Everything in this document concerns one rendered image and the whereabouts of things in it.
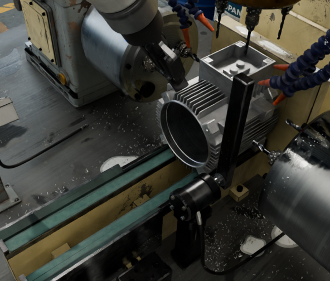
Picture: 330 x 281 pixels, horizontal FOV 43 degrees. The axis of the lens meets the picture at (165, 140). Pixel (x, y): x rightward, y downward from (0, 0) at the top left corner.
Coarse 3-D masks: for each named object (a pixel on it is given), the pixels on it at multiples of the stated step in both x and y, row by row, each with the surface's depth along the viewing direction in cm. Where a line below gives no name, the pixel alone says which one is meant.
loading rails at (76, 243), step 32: (160, 160) 96; (256, 160) 103; (96, 192) 89; (128, 192) 93; (160, 192) 89; (224, 192) 102; (32, 224) 83; (64, 224) 84; (96, 224) 92; (128, 224) 83; (160, 224) 87; (32, 256) 83; (64, 256) 78; (96, 256) 77; (128, 256) 86
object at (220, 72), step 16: (224, 48) 88; (240, 48) 89; (208, 64) 84; (224, 64) 89; (240, 64) 86; (256, 64) 89; (272, 64) 85; (208, 80) 86; (224, 80) 82; (256, 80) 85
